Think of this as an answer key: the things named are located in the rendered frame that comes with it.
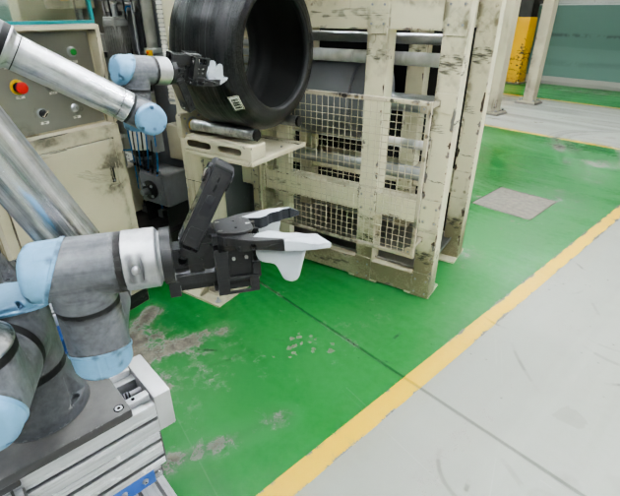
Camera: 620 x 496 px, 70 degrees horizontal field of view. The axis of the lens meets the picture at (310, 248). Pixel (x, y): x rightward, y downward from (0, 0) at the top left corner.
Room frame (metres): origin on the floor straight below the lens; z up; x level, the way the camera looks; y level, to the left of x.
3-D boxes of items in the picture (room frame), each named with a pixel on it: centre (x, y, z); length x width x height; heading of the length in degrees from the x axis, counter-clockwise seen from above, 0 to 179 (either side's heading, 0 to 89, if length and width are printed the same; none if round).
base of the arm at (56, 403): (0.55, 0.46, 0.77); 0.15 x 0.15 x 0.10
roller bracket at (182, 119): (1.99, 0.42, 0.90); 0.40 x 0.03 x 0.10; 147
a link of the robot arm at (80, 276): (0.46, 0.28, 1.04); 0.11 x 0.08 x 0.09; 107
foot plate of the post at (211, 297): (2.01, 0.50, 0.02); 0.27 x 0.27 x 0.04; 57
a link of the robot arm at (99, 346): (0.48, 0.28, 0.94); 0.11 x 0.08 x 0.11; 17
